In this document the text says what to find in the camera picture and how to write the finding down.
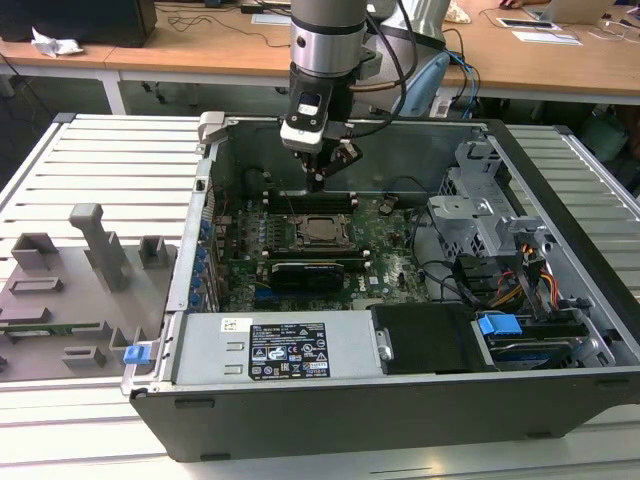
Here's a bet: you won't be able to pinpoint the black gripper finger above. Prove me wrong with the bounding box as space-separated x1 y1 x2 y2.
322 142 362 184
303 149 327 194

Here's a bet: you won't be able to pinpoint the silver square CPU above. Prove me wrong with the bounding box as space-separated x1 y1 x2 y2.
304 219 344 240

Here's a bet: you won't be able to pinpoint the metal socket cover frame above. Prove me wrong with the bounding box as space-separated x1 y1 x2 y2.
295 214 357 249

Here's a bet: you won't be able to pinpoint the CPU socket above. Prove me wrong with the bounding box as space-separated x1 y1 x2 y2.
293 213 359 250

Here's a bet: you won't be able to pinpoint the pale blue teach pendant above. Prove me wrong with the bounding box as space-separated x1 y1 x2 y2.
389 52 451 116

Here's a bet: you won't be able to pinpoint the black graphics card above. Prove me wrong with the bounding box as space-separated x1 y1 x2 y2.
269 259 346 295

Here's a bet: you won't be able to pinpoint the green motherboard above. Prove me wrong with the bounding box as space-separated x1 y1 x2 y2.
209 192 436 314

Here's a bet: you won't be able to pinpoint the silver metal drive cage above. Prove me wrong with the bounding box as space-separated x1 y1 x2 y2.
427 139 554 264

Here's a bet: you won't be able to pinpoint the patterned cloth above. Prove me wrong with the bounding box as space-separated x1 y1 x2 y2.
446 0 474 25

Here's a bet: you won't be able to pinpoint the black plastic shroud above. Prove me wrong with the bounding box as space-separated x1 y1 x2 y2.
370 302 499 377

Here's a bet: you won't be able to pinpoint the grey power supply unit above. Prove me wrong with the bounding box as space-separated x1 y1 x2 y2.
172 312 396 386

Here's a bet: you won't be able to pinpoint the long wooden desk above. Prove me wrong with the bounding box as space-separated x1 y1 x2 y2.
0 0 640 107

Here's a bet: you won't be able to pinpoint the white tablet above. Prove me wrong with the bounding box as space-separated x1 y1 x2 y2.
498 17 560 31

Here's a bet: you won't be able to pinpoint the white paper sheet blue edge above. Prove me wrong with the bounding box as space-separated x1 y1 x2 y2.
511 29 585 47

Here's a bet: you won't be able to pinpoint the black open PC case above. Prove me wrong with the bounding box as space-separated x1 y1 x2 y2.
128 110 640 462

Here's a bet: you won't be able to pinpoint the blue case latch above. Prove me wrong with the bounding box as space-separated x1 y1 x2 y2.
122 344 151 367

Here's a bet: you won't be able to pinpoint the silver laptop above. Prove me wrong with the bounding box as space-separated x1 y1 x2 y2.
522 0 614 25

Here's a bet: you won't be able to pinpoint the green bag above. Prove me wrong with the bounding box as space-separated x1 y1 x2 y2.
582 104 630 162

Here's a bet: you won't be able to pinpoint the hard disk drive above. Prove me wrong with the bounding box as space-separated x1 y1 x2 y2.
485 337 574 370

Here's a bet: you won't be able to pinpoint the grey parts rack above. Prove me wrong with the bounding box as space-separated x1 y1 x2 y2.
0 202 180 384

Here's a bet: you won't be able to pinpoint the black box on desk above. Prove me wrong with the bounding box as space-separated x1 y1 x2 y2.
0 0 158 49

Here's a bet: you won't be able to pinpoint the green RAM stick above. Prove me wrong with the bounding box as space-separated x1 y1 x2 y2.
0 322 104 335

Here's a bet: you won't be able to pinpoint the crumpled white paper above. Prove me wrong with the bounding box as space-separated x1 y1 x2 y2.
30 26 85 58

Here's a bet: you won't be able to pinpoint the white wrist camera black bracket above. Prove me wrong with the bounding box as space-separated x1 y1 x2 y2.
278 88 335 154

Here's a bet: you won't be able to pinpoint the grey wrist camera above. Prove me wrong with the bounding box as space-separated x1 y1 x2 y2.
355 48 384 81

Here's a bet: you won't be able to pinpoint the grey case handle latch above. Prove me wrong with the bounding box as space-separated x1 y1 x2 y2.
197 110 227 147

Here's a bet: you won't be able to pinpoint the blue cables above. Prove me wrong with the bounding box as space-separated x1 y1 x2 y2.
448 52 482 120

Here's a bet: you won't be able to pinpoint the black data cable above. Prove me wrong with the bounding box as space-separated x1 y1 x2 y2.
413 207 484 305

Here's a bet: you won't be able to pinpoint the yellow orange wire bundle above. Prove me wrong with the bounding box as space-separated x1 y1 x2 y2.
492 242 560 307

